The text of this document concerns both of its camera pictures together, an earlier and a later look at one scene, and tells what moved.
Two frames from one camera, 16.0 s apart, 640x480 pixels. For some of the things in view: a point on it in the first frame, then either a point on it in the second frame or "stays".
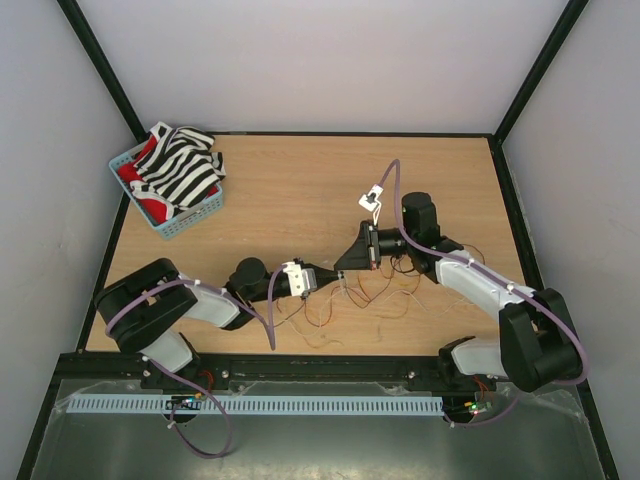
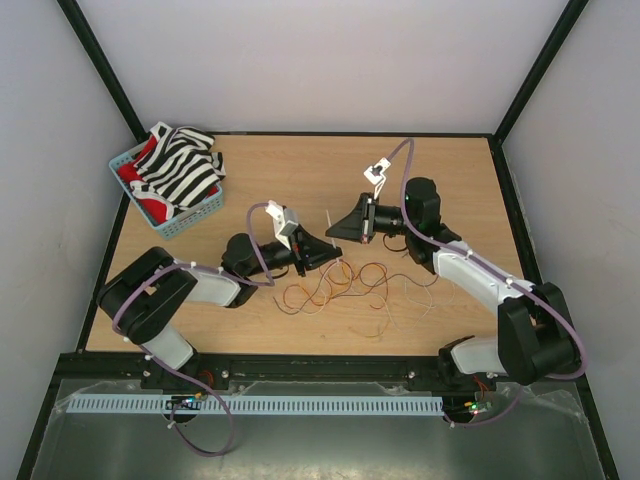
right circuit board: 477,407 stays
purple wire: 306,310 -> 357,292
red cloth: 156,211 stays
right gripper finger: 356,257 -> 351,226
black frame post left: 103,67 stays
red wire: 370,299 -> 341,294
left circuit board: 184,402 stays
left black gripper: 324,276 -> 309,252
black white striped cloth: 179,168 stays
